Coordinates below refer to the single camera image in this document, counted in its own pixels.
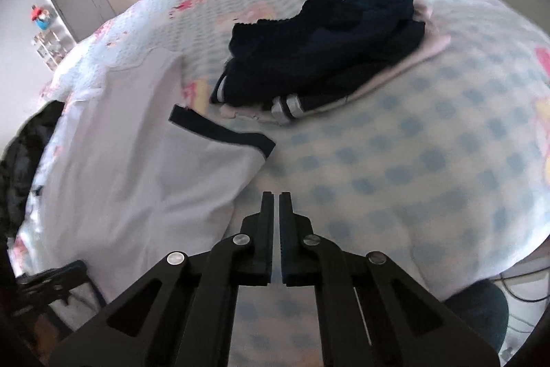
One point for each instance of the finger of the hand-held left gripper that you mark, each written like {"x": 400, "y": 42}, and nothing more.
{"x": 51, "y": 283}

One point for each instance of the small white shelf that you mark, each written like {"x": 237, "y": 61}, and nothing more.
{"x": 50, "y": 49}

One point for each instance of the black jacket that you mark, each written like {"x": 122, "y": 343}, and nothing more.
{"x": 25, "y": 160}

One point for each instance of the pale pink folded cloth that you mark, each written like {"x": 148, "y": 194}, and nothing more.
{"x": 432, "y": 42}

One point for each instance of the dark navy clothes pile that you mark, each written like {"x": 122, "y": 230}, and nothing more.
{"x": 322, "y": 49}

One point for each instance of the white shirt with dark collar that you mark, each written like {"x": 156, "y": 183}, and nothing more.
{"x": 129, "y": 178}

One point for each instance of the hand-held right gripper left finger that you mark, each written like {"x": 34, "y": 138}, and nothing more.
{"x": 267, "y": 229}

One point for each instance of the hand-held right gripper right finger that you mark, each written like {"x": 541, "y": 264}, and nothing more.
{"x": 286, "y": 229}

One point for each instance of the dark round stool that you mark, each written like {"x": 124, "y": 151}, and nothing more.
{"x": 481, "y": 315}

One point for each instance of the checked cartoon print blanket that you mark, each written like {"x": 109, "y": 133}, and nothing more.
{"x": 429, "y": 178}

